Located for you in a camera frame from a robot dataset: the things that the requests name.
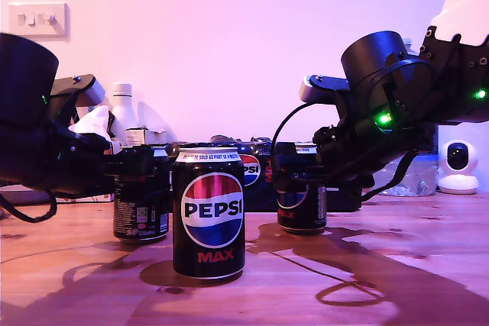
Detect black Pepsi Max can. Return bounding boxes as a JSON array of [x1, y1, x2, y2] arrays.
[[275, 142, 329, 236], [113, 146, 171, 244], [171, 147, 246, 280]]

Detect black Pepsi Max multipack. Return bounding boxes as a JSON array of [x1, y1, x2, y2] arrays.
[[152, 135, 363, 212]]

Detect small white carton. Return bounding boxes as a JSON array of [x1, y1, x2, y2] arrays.
[[125, 127, 168, 148]]

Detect gingerbread print tissue box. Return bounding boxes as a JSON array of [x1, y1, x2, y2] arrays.
[[57, 106, 115, 203]]

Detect white flask bottle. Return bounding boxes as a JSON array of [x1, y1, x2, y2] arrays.
[[110, 82, 139, 144]]

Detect large clear water bottle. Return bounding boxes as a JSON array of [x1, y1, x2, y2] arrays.
[[372, 37, 439, 198]]

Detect black cable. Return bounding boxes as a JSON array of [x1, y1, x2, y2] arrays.
[[0, 187, 58, 224], [361, 150, 419, 203], [270, 101, 311, 174]]

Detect arm grey camera box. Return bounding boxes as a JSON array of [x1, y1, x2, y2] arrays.
[[298, 73, 351, 105], [49, 73, 107, 115]]

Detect small white round camera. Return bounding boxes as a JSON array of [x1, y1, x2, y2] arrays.
[[436, 140, 480, 195]]

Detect white wall switch plate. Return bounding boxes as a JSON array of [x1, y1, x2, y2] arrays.
[[8, 2, 71, 41]]

